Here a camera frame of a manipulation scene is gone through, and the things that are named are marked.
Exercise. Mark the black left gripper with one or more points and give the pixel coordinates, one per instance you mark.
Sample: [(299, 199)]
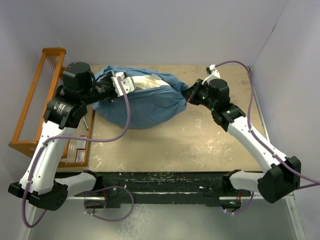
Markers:
[(107, 77)]

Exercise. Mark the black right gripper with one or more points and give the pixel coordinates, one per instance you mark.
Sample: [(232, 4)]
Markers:
[(191, 94)]

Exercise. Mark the white pillow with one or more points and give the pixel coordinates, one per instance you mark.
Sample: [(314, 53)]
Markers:
[(144, 82)]

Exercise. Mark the blue pillowcase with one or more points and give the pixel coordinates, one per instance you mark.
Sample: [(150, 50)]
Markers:
[(154, 106)]

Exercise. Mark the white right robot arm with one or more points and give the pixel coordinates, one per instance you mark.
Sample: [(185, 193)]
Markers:
[(277, 178)]

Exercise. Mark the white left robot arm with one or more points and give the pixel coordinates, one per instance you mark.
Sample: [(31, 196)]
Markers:
[(39, 186)]

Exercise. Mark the magenta capped marker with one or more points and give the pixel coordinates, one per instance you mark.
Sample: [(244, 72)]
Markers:
[(85, 124)]

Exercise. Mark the red white small box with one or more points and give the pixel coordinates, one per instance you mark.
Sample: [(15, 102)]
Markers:
[(80, 147)]

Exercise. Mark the orange wooden tiered rack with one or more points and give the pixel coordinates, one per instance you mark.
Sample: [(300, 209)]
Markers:
[(48, 76)]

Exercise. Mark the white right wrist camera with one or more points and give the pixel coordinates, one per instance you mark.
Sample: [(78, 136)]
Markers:
[(212, 74)]

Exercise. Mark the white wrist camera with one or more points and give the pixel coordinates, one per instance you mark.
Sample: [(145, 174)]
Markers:
[(122, 83), (212, 74)]

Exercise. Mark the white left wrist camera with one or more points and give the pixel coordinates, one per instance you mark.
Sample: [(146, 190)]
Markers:
[(122, 83)]

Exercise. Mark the aluminium frame rail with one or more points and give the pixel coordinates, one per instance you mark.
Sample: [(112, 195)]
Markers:
[(258, 106)]

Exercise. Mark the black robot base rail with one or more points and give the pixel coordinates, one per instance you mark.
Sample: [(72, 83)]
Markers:
[(166, 188)]

